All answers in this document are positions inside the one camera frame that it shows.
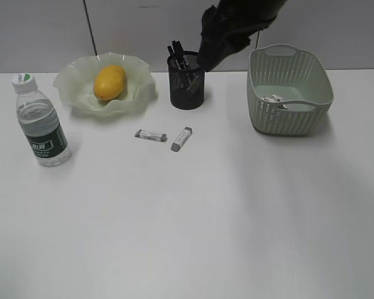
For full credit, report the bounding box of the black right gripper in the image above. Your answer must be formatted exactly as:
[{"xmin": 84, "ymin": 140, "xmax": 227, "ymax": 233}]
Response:
[{"xmin": 197, "ymin": 0, "xmax": 286, "ymax": 72}]

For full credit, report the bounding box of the black marker pen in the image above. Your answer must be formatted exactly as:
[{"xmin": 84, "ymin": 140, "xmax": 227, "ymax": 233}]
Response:
[
  {"xmin": 175, "ymin": 41, "xmax": 189, "ymax": 70},
  {"xmin": 167, "ymin": 45, "xmax": 181, "ymax": 70},
  {"xmin": 172, "ymin": 40, "xmax": 185, "ymax": 70}
]

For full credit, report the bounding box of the white waste paper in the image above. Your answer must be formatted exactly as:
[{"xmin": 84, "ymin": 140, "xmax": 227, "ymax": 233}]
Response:
[{"xmin": 262, "ymin": 94, "xmax": 287, "ymax": 110}]

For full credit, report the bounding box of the grey white eraser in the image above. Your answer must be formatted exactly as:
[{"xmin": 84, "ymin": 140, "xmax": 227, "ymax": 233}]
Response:
[
  {"xmin": 135, "ymin": 130, "xmax": 167, "ymax": 142},
  {"xmin": 183, "ymin": 63, "xmax": 199, "ymax": 94},
  {"xmin": 171, "ymin": 127, "xmax": 193, "ymax": 152}
]

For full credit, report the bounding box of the yellow mango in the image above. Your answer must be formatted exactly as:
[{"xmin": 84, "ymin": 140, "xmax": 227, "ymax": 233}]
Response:
[{"xmin": 93, "ymin": 65, "xmax": 126, "ymax": 101}]

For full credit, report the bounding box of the clear water bottle green label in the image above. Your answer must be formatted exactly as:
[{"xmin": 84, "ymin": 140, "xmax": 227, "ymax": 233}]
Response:
[{"xmin": 12, "ymin": 73, "xmax": 71, "ymax": 167}]

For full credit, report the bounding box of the black mesh pen holder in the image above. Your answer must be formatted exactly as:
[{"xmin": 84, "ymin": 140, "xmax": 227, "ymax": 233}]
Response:
[{"xmin": 168, "ymin": 51, "xmax": 205, "ymax": 110}]

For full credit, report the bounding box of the pale green plastic basket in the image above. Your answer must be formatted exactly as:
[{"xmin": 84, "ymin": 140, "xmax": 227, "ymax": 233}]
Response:
[{"xmin": 247, "ymin": 44, "xmax": 333, "ymax": 136}]

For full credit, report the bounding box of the pale green wavy glass plate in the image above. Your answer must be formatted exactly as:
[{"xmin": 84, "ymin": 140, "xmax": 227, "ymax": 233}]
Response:
[{"xmin": 54, "ymin": 52, "xmax": 156, "ymax": 118}]

